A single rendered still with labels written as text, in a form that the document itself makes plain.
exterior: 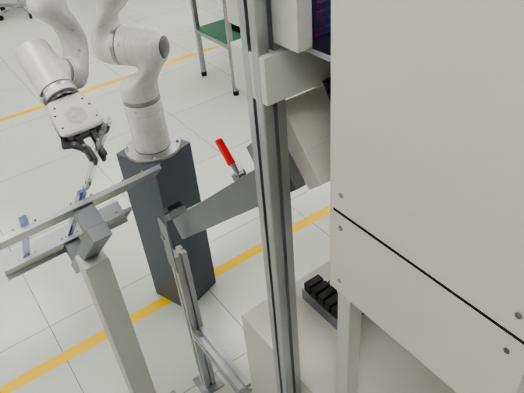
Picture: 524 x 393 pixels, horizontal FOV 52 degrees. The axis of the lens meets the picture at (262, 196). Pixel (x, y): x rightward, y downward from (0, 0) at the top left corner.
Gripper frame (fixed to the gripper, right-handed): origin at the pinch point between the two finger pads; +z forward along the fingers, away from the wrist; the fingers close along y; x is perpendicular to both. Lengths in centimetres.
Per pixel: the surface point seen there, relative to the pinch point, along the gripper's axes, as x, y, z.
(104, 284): 13.1, -11.2, 25.0
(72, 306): 120, -10, 4
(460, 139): -76, 11, 49
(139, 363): 40, -10, 43
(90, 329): 111, -10, 17
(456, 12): -85, 11, 40
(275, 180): -45, 10, 36
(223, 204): -14.0, 13.3, 28.2
